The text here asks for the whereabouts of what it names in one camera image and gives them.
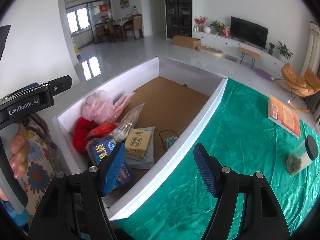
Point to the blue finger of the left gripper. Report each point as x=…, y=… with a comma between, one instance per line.
x=22, y=89

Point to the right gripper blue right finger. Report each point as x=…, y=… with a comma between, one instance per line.
x=209, y=168

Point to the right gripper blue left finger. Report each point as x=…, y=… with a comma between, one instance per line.
x=110, y=168

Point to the white wet wipes pack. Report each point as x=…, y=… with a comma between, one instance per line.
x=149, y=161

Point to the blue garbage bag pack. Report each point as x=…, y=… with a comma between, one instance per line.
x=102, y=147

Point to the tan tissue pack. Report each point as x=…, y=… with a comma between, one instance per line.
x=137, y=143

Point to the red snack bag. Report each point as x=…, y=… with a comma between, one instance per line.
x=101, y=131

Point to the bamboo stick pack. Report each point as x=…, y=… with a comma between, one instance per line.
x=133, y=115

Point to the red yarn ball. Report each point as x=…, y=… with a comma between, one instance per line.
x=82, y=130

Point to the blue wave pattern sachet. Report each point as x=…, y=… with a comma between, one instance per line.
x=168, y=141

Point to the pink plastic bag pack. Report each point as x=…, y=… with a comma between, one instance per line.
x=119, y=106

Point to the pink mesh bath sponge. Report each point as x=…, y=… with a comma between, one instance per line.
x=98, y=107

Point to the person left hand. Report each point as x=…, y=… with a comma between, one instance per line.
x=20, y=148

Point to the white cardboard box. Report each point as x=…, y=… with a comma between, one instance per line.
x=178, y=100

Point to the dining table with chairs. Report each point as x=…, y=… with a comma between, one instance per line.
x=112, y=30

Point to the orange book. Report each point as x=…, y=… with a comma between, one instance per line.
x=284, y=117

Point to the clear jar black lid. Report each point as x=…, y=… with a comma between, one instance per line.
x=302, y=156

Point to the orange lounge chair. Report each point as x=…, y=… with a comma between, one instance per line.
x=301, y=86

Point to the wooden bench stool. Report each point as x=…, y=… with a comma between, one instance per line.
x=254, y=55

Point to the white tv cabinet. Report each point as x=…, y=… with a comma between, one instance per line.
x=230, y=47

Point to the brown cardboard box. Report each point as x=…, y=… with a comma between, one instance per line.
x=186, y=42

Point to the small potted plant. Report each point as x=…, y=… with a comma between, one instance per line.
x=271, y=48

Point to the potted green plant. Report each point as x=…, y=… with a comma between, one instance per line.
x=284, y=51

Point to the black television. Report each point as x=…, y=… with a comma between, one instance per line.
x=248, y=32

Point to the white standing air conditioner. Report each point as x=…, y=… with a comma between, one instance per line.
x=312, y=55

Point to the red flower vase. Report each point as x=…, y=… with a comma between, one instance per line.
x=200, y=21

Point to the black display cabinet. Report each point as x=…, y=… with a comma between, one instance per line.
x=178, y=18

